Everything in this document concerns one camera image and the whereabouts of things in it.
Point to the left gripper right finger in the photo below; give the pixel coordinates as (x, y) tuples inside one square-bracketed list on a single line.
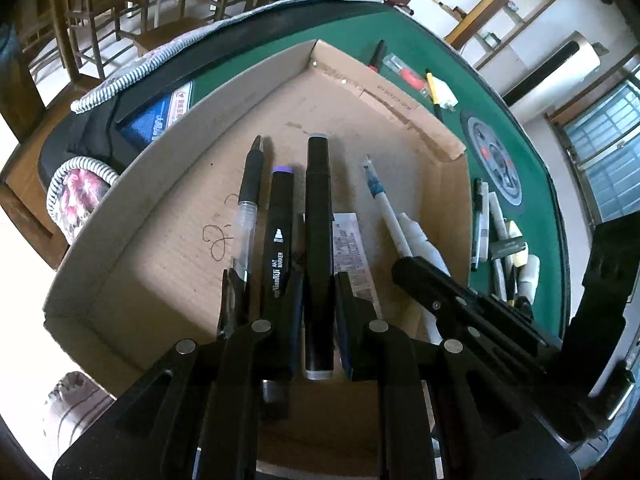
[(355, 340)]

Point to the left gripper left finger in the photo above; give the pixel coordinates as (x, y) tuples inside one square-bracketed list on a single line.
[(235, 304)]

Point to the thick black marker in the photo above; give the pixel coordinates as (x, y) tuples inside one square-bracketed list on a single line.
[(318, 299)]

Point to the white paper packet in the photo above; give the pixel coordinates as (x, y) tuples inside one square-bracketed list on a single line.
[(349, 257)]

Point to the black marker purple end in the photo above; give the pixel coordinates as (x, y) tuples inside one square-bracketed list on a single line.
[(276, 272)]

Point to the white pen blue cap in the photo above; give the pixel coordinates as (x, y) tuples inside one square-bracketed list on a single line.
[(378, 193)]

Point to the white plastic bottle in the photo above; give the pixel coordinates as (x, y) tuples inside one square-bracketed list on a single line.
[(528, 278)]

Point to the black grip ballpoint pen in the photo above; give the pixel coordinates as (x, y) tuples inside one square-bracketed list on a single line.
[(246, 216)]

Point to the olive green tube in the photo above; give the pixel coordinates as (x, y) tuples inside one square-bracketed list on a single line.
[(505, 248)]

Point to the white paint marker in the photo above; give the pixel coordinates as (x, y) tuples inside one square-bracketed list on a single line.
[(502, 266)]

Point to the clear black gel pen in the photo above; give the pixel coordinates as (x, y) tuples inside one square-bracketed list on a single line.
[(480, 240)]

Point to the cardboard box tray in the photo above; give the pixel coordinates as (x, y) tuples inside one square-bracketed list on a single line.
[(137, 297)]

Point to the blue card booklet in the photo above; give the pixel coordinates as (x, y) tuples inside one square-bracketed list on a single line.
[(153, 120)]

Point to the round table centre console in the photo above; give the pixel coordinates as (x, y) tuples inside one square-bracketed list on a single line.
[(494, 157)]

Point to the small white box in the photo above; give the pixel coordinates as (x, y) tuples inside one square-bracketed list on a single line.
[(444, 95)]

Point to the red item in clear pack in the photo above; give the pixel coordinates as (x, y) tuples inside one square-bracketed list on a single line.
[(407, 74)]

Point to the yellow black utility knife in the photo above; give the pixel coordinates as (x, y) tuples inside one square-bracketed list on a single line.
[(430, 82)]

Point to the black pen red tip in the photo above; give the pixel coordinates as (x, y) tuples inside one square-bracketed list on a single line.
[(376, 60)]

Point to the wooden chair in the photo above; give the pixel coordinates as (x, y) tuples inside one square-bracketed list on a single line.
[(146, 23)]

